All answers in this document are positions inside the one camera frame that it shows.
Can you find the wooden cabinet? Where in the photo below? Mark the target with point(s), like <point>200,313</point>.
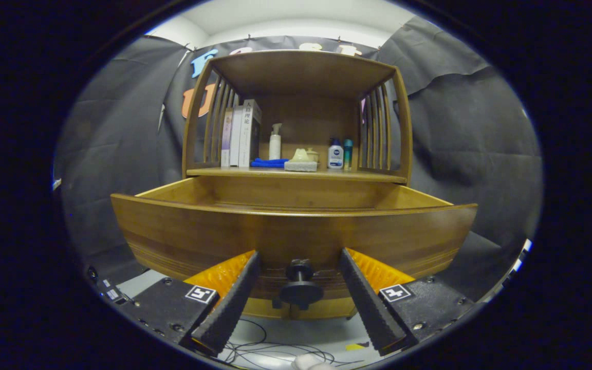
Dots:
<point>301,72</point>

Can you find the wooden drawer with black knob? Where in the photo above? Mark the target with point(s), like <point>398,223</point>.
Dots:
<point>198,231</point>

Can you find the thin white book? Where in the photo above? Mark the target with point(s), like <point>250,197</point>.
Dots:
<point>236,136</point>

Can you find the yellow tape piece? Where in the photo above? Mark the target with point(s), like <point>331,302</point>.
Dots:
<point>355,347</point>

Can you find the blue cloth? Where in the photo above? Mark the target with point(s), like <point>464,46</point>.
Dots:
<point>267,163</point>

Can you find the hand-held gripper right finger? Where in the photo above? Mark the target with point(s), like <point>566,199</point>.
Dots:
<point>370,308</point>

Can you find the beige lidded tea cup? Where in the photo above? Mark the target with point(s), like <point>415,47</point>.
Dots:
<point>314,154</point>

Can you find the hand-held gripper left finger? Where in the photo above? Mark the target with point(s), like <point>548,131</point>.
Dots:
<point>229,308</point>

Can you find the lavender book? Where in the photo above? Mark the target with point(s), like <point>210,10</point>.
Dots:
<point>226,139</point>

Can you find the wooden countertop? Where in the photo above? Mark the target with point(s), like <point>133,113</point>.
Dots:
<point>352,174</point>

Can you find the white pump bottle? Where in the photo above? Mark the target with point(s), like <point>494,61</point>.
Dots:
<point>275,146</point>

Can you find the white book with dark cover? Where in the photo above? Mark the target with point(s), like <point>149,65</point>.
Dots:
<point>247,133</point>

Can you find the white rounded object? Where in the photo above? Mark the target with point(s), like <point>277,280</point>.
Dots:
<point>311,363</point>

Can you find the white lotion bottle blue cap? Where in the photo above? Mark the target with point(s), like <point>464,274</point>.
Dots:
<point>335,156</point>

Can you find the teal bottle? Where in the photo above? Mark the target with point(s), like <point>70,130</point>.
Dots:
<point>348,154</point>

